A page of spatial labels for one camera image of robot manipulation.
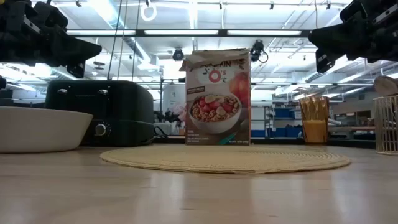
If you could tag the grey metal shelf rack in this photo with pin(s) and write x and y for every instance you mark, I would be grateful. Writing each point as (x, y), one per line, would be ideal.
(269, 123)

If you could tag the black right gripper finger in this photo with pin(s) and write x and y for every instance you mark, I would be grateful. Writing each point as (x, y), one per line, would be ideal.
(329, 39)

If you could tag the blue storage bin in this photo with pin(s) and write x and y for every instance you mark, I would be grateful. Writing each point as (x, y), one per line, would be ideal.
(283, 113)
(289, 132)

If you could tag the grey ceramic bowl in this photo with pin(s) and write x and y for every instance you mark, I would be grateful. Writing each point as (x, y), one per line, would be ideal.
(37, 130)

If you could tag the small black ceiling camera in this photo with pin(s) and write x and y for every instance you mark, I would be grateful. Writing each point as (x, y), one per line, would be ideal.
(178, 54)

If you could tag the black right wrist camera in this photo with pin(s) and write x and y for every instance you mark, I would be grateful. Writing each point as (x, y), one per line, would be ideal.
(323, 62)

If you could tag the black four-slot toaster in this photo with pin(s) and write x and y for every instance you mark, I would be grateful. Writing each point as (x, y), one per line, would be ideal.
(124, 105)

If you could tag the round woven beige placemat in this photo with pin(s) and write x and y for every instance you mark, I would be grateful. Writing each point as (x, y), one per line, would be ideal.
(224, 158)

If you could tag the black aluminium table frame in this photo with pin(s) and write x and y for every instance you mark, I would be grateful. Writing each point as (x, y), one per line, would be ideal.
(280, 141)

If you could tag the pumpkin cereal box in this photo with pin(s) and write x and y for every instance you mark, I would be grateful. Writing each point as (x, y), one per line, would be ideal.
(217, 93)

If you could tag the black hanging ceiling camera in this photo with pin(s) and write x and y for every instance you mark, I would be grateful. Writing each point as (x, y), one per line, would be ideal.
(257, 49)

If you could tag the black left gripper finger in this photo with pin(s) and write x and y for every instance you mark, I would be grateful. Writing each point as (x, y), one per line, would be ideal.
(74, 51)

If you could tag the amber faceted glass tumbler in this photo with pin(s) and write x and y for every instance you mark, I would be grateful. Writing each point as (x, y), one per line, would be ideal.
(314, 124)

